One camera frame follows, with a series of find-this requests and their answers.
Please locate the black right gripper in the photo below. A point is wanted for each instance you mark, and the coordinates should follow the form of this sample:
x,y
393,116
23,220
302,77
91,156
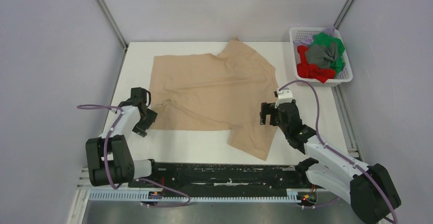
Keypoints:
x,y
267,108

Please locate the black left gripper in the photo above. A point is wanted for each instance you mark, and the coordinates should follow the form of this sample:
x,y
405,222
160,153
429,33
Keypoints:
x,y
141,129

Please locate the beige t shirt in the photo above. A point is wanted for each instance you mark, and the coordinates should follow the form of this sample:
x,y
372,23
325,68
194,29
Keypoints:
x,y
216,92

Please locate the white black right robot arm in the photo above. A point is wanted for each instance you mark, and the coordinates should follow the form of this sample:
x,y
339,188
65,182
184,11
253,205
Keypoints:
x,y
368,189

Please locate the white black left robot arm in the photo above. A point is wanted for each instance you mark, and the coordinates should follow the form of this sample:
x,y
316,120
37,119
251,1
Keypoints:
x,y
109,159

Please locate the red t shirt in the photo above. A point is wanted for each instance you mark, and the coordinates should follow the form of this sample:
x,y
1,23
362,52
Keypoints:
x,y
312,71

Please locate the grey t shirt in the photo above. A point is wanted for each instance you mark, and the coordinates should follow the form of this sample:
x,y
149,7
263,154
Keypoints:
x,y
321,55

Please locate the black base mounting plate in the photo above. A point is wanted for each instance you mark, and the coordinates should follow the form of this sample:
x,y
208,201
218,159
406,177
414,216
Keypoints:
x,y
229,180

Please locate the white plastic laundry basket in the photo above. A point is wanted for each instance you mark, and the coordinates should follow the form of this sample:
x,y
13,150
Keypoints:
x,y
344,76

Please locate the green t shirt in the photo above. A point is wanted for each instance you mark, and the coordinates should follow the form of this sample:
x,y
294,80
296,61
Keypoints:
x,y
324,39

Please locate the lilac t shirt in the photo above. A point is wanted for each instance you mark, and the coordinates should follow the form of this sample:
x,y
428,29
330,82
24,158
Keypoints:
x,y
309,40

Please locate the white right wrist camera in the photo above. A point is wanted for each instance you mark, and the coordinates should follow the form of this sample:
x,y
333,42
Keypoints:
x,y
283,96

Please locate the aluminium frame rail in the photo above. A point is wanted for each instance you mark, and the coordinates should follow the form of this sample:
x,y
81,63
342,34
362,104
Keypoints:
x,y
84,180

